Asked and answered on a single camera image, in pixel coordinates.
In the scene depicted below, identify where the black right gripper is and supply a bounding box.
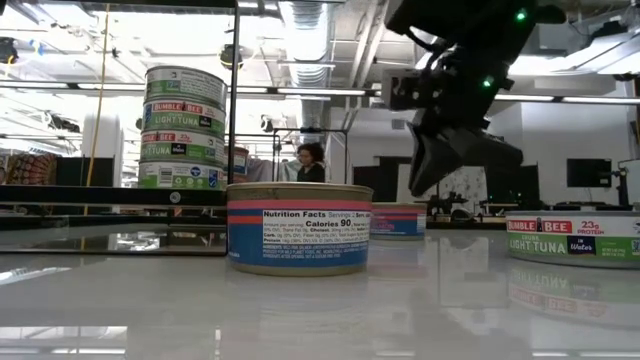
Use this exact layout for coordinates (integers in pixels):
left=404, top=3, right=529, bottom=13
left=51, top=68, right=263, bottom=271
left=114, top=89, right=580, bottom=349
left=408, top=47, right=524, bottom=198

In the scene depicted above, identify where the white patterned cloth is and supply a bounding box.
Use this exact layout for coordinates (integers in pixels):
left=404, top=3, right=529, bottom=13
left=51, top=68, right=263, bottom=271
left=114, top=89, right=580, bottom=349
left=444, top=167, right=489, bottom=206

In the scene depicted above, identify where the black computer monitor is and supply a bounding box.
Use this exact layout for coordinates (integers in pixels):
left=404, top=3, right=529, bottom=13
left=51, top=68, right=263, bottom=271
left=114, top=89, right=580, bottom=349
left=487, top=164, right=541, bottom=206

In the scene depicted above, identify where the black cabinet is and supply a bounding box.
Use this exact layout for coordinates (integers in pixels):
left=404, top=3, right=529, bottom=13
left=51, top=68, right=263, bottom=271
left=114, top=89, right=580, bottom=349
left=352, top=155, right=412, bottom=204

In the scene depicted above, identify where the long ceiling light strip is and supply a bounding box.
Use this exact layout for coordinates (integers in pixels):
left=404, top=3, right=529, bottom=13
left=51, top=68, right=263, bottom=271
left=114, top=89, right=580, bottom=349
left=0, top=81, right=640, bottom=106

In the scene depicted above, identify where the person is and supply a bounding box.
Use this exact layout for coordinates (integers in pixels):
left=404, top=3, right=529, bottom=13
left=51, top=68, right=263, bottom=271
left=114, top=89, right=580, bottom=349
left=295, top=141, right=327, bottom=184

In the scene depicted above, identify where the black tripod stand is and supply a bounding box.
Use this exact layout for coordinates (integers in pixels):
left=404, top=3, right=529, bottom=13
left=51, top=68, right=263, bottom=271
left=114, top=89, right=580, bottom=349
left=610, top=158, right=632, bottom=202

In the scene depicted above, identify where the pale draped cloth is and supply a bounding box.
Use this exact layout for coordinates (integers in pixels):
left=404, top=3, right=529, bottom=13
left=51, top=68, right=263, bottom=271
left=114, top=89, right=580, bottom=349
left=247, top=158, right=301, bottom=183

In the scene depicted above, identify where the white pillar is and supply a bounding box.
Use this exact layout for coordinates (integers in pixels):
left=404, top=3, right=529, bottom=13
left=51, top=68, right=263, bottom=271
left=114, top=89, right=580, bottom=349
left=81, top=112, right=125, bottom=160

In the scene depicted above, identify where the black partition panel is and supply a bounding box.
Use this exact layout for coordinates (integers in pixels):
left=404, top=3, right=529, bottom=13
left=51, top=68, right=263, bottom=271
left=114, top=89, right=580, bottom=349
left=55, top=157, right=115, bottom=188

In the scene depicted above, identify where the patterned tapestry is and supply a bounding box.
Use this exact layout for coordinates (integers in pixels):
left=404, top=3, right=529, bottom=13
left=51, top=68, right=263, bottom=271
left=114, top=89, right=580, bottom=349
left=0, top=152, right=59, bottom=187

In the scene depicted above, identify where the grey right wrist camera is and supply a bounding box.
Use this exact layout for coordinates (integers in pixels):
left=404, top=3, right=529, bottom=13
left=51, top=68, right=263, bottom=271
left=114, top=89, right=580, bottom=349
left=381, top=67, right=437, bottom=112

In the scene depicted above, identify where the black wall monitor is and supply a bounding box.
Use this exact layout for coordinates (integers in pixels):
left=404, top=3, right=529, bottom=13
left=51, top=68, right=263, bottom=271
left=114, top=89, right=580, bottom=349
left=566, top=157, right=613, bottom=189

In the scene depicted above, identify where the black tube frame stand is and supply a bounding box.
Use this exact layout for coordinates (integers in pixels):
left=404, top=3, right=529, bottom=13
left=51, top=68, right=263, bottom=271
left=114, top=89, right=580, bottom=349
left=272, top=127, right=350, bottom=184

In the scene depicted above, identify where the spiral ceiling air duct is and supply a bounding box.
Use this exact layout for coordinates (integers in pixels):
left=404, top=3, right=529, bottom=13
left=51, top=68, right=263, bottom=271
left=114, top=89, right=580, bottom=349
left=278, top=0, right=337, bottom=161

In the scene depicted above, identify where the black ceiling camera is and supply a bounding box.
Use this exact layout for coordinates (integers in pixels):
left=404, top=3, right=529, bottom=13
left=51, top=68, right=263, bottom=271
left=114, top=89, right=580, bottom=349
left=218, top=43, right=245, bottom=71
left=0, top=37, right=19, bottom=65

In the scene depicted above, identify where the black metal shelf frame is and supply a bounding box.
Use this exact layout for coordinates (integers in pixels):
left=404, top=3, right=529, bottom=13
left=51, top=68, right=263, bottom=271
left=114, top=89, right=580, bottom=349
left=0, top=0, right=242, bottom=257

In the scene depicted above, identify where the yellow hanging cable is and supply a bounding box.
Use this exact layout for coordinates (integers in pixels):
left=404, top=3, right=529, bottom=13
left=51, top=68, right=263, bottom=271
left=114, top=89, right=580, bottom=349
left=81, top=3, right=111, bottom=217

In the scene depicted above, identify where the black table edge rail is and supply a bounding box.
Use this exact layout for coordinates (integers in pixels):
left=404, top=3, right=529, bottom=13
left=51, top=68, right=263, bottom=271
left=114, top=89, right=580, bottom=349
left=0, top=213, right=227, bottom=232

